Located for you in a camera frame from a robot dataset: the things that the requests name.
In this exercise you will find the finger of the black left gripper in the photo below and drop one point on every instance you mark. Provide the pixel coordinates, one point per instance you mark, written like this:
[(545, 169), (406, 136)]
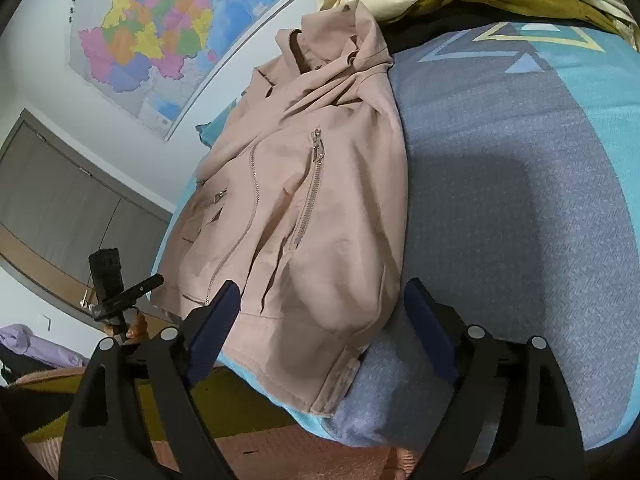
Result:
[(134, 293)]

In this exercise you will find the pink zippered jacket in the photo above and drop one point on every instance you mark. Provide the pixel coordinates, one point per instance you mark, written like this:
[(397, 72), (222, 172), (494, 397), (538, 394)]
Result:
[(302, 202)]

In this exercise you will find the grey wooden door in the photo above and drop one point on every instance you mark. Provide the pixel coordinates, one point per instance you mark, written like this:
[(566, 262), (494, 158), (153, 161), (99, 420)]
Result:
[(58, 208)]

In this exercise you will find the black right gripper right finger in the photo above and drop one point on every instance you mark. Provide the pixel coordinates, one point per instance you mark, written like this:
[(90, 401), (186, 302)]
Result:
[(511, 415)]

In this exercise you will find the colourful wall map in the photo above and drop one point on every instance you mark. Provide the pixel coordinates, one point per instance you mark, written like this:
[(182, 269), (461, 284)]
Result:
[(150, 56)]

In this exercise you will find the lilac hanging garment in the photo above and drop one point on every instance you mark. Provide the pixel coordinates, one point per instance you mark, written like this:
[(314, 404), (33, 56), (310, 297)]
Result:
[(23, 342)]

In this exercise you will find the black hanging garment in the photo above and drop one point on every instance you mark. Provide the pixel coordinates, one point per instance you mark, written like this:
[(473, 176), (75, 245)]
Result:
[(14, 366)]

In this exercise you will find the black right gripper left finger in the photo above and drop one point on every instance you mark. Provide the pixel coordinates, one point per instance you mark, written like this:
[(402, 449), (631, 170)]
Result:
[(134, 416)]

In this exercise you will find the person's left hand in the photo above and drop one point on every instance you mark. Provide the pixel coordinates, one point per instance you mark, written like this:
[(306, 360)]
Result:
[(136, 334)]

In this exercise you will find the blue grey patterned bedsheet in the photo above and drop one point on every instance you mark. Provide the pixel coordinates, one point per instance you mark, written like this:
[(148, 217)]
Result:
[(524, 198)]

